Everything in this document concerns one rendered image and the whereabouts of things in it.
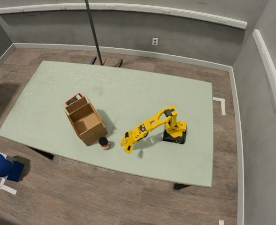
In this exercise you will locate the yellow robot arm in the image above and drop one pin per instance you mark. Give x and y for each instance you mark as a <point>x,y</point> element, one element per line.
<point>172,126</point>

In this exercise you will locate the spice jar with black lid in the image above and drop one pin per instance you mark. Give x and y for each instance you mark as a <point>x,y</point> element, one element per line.
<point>104,143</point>

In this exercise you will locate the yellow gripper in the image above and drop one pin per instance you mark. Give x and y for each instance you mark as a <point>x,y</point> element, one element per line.
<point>128,137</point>

